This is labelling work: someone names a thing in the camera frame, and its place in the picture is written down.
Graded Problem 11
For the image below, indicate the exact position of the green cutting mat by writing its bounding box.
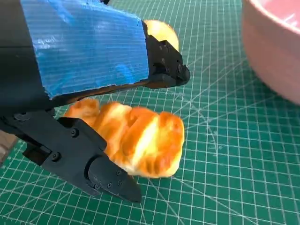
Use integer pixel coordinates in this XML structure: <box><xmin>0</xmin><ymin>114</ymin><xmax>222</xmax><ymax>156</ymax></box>
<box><xmin>0</xmin><ymin>0</ymin><xmax>300</xmax><ymax>225</ymax></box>

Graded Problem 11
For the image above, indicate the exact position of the round toy bread bun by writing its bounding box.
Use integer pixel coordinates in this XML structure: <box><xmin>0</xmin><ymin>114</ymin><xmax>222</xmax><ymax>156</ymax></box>
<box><xmin>142</xmin><ymin>19</ymin><xmax>180</xmax><ymax>51</ymax></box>

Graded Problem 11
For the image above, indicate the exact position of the pink bowl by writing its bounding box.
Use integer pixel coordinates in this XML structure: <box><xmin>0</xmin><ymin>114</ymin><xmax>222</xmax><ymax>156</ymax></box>
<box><xmin>241</xmin><ymin>0</ymin><xmax>300</xmax><ymax>105</ymax></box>

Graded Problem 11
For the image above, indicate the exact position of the braided rectangular toy bread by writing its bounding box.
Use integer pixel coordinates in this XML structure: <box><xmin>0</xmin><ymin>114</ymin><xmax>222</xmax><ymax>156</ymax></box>
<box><xmin>63</xmin><ymin>98</ymin><xmax>185</xmax><ymax>179</ymax></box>

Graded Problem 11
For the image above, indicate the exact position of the black left robot hand blue tape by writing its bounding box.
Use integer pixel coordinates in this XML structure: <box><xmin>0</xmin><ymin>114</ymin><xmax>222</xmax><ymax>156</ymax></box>
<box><xmin>0</xmin><ymin>0</ymin><xmax>190</xmax><ymax>203</ymax></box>

